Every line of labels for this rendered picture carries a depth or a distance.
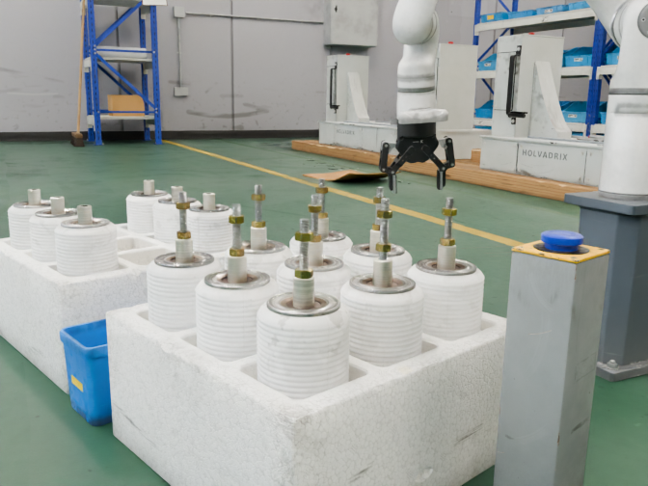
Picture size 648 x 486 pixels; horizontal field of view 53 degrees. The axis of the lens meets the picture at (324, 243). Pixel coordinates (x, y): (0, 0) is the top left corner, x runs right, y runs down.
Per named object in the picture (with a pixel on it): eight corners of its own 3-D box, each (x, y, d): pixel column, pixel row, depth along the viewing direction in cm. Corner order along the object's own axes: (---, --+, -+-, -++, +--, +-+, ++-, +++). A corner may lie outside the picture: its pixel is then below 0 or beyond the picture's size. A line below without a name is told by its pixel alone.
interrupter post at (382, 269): (372, 289, 73) (373, 261, 72) (370, 283, 75) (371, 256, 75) (393, 290, 73) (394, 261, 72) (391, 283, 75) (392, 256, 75)
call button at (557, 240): (552, 247, 68) (553, 228, 68) (588, 254, 65) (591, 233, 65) (531, 252, 65) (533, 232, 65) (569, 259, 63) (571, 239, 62)
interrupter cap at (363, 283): (350, 296, 70) (350, 290, 70) (347, 277, 78) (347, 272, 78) (419, 297, 70) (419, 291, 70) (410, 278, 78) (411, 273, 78)
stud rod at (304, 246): (296, 291, 66) (297, 219, 64) (304, 289, 67) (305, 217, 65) (303, 293, 65) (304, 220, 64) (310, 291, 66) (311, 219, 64)
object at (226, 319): (292, 415, 81) (293, 276, 77) (252, 451, 73) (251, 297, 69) (228, 399, 85) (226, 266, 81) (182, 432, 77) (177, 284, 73)
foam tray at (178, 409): (322, 363, 115) (323, 264, 111) (517, 451, 87) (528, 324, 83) (112, 435, 89) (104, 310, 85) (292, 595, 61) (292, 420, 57)
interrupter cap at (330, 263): (283, 259, 86) (283, 254, 86) (339, 258, 87) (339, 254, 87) (284, 274, 79) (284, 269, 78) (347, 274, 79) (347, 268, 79)
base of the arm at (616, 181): (622, 192, 118) (634, 95, 114) (668, 199, 110) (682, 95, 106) (585, 194, 114) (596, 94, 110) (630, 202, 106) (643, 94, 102)
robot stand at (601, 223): (603, 340, 128) (620, 189, 121) (670, 368, 115) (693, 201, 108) (547, 352, 121) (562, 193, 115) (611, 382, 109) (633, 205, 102)
